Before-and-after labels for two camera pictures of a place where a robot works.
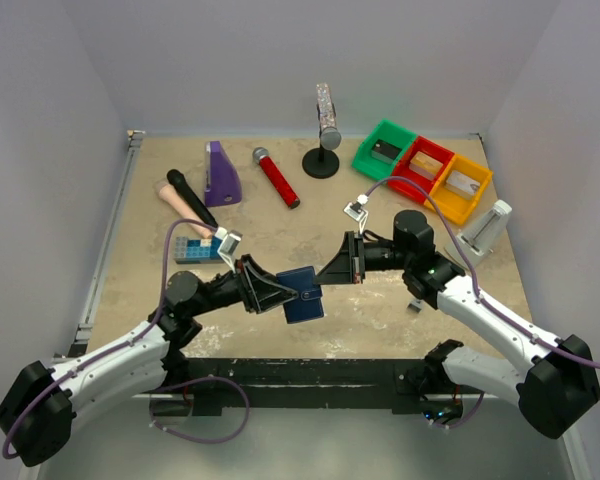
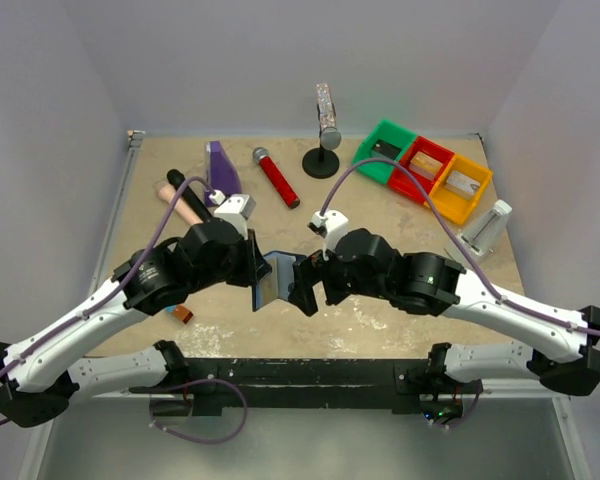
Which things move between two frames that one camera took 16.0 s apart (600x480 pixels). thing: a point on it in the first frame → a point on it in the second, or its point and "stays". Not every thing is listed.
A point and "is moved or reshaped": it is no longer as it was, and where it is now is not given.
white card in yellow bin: [462, 183] stays
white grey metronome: [480, 237] stays
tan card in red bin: [425, 165] stays
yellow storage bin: [458, 187] stays
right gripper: [356, 257] → [306, 280]
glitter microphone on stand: [330, 137] stays
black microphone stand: [320, 163] stays
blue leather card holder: [308, 304] is moved or reshaped
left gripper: [248, 284] → [253, 258]
